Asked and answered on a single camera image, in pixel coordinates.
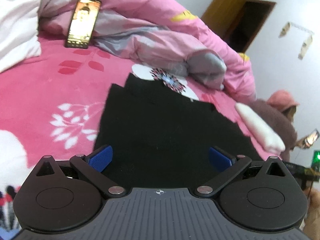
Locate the smartphone on bed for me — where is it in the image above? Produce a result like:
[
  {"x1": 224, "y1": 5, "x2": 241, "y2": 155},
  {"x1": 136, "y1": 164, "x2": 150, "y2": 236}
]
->
[{"x1": 65, "y1": 0, "x2": 101, "y2": 49}]

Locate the pink beret hat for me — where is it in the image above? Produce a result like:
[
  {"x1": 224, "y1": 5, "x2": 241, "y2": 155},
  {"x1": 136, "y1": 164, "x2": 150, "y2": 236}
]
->
[{"x1": 267, "y1": 89, "x2": 299, "y2": 112}]

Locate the folded white pink garment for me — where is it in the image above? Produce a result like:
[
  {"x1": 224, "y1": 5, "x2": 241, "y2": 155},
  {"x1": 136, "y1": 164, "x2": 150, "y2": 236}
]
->
[{"x1": 235, "y1": 102, "x2": 285, "y2": 155}]

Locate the black garment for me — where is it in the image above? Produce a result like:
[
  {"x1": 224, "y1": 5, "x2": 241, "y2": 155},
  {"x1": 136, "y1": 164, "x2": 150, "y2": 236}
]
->
[{"x1": 94, "y1": 75, "x2": 260, "y2": 189}]

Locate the phone in person's hand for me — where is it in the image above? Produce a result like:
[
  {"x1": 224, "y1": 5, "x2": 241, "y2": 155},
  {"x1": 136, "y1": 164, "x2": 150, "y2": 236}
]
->
[{"x1": 296, "y1": 129, "x2": 319, "y2": 149}]

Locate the pink grey quilt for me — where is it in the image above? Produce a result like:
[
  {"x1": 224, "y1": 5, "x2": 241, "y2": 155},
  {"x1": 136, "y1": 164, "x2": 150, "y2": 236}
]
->
[{"x1": 39, "y1": 0, "x2": 256, "y2": 102}]

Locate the white blanket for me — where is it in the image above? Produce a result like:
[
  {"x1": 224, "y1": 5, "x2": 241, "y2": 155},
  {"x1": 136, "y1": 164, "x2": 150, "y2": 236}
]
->
[{"x1": 0, "y1": 0, "x2": 41, "y2": 72}]

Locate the pink floral bed sheet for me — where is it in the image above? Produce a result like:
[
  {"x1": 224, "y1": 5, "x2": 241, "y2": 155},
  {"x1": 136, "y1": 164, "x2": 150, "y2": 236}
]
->
[{"x1": 0, "y1": 31, "x2": 286, "y2": 233}]

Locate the brown wooden door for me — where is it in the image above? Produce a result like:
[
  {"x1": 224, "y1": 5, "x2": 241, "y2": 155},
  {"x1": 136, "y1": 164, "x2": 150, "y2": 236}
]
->
[{"x1": 201, "y1": 0, "x2": 276, "y2": 53}]

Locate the person in brown fleece coat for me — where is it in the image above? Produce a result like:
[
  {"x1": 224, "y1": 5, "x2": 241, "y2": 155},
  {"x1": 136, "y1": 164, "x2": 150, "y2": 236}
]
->
[{"x1": 248, "y1": 99, "x2": 297, "y2": 161}]

